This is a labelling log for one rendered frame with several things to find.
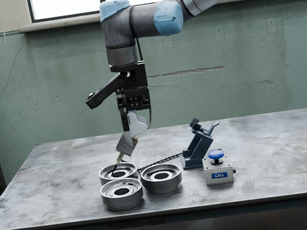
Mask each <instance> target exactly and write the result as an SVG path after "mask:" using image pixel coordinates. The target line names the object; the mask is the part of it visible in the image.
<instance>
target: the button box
mask: <svg viewBox="0 0 307 230"><path fill-rule="evenodd" d="M202 162H203V170H204V176H205V180H206V185H207V186H208V185H216V184H223V183H233V182H234V178H233V173H236V169H235V168H234V169H233V167H232V164H231V162H230V159H229V156H223V157H222V158H219V161H218V162H214V159H210V158H206V159H203V160H202Z"/></svg>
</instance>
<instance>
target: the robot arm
mask: <svg viewBox="0 0 307 230"><path fill-rule="evenodd" d="M220 1H222V0H162V1H159V2H156V3H154V4H148V5H138V6H131V4H130V2H129V0H109V1H104V2H102V3H101V4H100V6H99V9H100V17H101V21H100V22H101V25H102V30H103V36H104V41H105V47H106V54H107V60H108V64H109V65H110V71H111V72H115V73H117V72H119V73H118V74H116V75H115V76H114V77H113V78H111V79H110V80H109V81H108V82H107V83H105V84H104V85H103V86H102V87H100V88H99V89H98V90H97V91H95V92H93V93H91V94H90V95H89V96H88V97H87V101H86V104H87V105H88V106H89V107H90V108H91V109H94V108H96V107H98V106H99V105H100V104H101V103H102V102H103V101H104V100H105V99H106V98H107V97H108V96H110V95H111V94H112V93H113V92H115V93H116V99H117V105H118V110H119V111H120V114H121V120H122V126H123V130H124V135H125V139H126V142H127V143H128V144H129V146H130V147H133V144H132V137H134V136H137V135H139V134H141V133H144V132H145V131H146V130H147V125H146V123H147V120H146V118H144V117H141V116H138V115H137V112H136V111H137V110H144V109H151V104H150V97H149V91H148V83H147V76H146V70H145V64H144V61H139V62H138V61H137V60H138V52H137V46H136V39H135V38H143V37H156V36H170V35H173V34H178V33H180V32H181V30H182V27H183V24H184V23H185V22H186V21H188V20H189V19H191V18H193V17H194V16H196V15H198V14H199V13H201V12H203V11H204V10H206V9H208V8H210V7H211V6H213V5H215V4H216V3H218V2H220ZM128 72H129V74H127V73H128ZM128 111H129V112H128Z"/></svg>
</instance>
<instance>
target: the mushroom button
mask: <svg viewBox="0 0 307 230"><path fill-rule="evenodd" d="M223 156H224V153H223V152H222V151H220V150H214V151H211V152H209V154H208V157H209V158H210V159H214V162H218V161H219V158H222V157H223Z"/></svg>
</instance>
